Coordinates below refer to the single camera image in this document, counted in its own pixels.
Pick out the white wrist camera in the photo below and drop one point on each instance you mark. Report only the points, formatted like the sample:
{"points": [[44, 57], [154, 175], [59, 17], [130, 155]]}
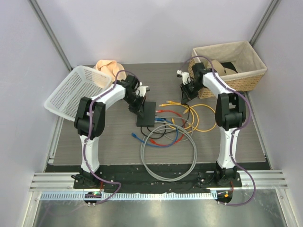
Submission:
{"points": [[184, 75], [142, 90]]}

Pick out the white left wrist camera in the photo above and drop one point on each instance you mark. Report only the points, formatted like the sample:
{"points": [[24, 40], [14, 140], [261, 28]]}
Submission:
{"points": [[142, 90]]}

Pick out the black item in basket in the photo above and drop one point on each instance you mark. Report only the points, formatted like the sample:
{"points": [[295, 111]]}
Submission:
{"points": [[229, 65]]}

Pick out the black network switch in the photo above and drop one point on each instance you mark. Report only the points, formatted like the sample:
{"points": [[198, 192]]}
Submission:
{"points": [[148, 119]]}

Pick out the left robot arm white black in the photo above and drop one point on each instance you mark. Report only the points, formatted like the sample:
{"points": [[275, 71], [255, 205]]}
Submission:
{"points": [[91, 115]]}

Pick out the white perforated plastic basket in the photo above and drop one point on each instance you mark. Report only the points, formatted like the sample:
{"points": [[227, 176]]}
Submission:
{"points": [[81, 82]]}

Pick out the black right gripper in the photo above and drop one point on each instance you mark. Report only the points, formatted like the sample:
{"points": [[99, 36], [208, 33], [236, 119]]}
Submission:
{"points": [[186, 96]]}

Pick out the peach bucket hat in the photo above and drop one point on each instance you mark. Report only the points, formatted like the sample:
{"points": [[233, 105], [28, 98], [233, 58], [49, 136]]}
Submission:
{"points": [[109, 67]]}

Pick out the black mounting base plate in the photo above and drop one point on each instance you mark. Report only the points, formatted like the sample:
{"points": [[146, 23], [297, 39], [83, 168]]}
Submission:
{"points": [[151, 179]]}

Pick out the woven wicker basket with liner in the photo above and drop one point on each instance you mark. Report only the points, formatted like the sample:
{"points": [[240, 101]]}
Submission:
{"points": [[237, 63]]}

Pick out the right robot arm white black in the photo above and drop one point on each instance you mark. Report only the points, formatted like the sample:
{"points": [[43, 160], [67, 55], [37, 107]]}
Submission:
{"points": [[230, 114]]}

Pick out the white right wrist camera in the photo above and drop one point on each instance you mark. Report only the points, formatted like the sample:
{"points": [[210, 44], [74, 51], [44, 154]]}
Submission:
{"points": [[184, 75]]}

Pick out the aluminium frame rail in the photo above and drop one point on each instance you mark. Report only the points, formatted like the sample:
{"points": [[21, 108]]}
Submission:
{"points": [[60, 186]]}

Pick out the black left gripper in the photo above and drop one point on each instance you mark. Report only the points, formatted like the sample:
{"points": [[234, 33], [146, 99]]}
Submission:
{"points": [[137, 109]]}

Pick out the beige cap in basket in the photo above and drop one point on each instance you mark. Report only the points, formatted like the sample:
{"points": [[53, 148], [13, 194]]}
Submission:
{"points": [[219, 68]]}

